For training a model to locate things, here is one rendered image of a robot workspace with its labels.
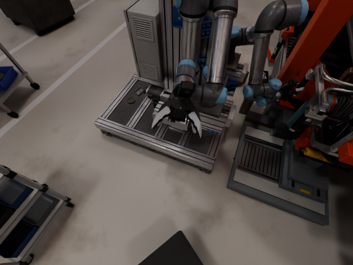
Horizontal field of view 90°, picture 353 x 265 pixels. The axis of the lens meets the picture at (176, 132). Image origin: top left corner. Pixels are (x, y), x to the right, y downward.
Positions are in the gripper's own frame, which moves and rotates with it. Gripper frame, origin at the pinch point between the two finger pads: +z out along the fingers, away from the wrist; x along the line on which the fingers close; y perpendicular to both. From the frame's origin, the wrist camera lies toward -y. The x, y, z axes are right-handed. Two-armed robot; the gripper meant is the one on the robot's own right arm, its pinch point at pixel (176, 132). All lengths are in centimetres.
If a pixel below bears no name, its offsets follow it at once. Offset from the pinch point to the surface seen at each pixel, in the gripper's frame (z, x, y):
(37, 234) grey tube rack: 35, 86, 121
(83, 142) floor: -53, 93, 138
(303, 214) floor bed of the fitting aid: -8, -120, 100
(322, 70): -70, -80, 12
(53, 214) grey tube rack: 21, 80, 120
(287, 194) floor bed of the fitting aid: -24, -111, 102
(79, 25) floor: -296, 208, 154
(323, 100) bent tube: -45, -73, 13
